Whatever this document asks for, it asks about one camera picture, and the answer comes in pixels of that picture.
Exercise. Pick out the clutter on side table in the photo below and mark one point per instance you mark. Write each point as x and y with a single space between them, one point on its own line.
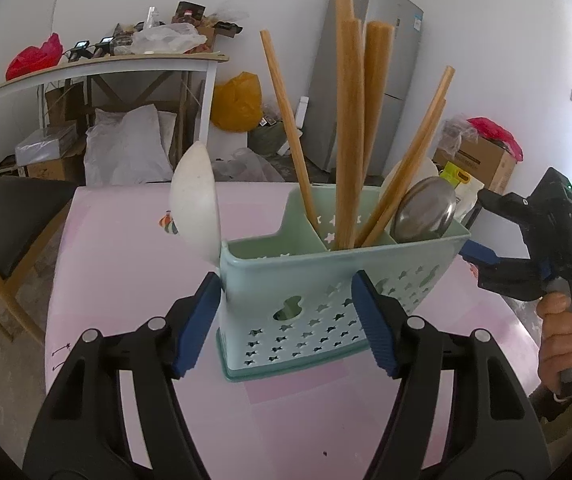
190 31

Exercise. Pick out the silver refrigerator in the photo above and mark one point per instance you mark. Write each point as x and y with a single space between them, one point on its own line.
319 139

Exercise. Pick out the orange plastic bag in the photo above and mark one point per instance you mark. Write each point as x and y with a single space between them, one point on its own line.
237 104

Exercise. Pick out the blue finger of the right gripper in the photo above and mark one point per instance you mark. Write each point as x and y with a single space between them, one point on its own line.
478 254

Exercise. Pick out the person's right hand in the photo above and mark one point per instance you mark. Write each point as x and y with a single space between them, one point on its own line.
555 354

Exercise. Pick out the yellow green rice bag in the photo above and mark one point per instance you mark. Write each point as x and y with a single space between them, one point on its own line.
466 189

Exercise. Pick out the white sack under table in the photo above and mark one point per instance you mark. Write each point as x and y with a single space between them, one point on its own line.
130 148

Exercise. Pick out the wooden chair black seat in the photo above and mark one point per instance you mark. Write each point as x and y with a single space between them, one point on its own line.
31 211

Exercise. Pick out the pink patterned tablecloth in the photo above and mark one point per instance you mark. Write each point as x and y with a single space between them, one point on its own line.
117 268

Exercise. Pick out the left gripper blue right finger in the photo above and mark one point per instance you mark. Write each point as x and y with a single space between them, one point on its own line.
493 431

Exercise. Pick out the mint green utensil caddy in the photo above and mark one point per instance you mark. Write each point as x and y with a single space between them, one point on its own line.
287 301

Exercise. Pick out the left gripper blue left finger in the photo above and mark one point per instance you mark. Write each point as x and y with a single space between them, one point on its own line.
80 431

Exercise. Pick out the cardboard box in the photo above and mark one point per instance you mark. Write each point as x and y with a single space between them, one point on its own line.
480 147

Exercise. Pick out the wooden chopstick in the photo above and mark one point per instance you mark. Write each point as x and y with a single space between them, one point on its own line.
395 191
440 93
378 50
344 10
291 130
350 129

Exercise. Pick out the stainless steel spoon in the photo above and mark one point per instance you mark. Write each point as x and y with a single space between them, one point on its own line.
426 211

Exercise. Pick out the red plastic bag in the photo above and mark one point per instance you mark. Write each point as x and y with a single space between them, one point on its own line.
32 59

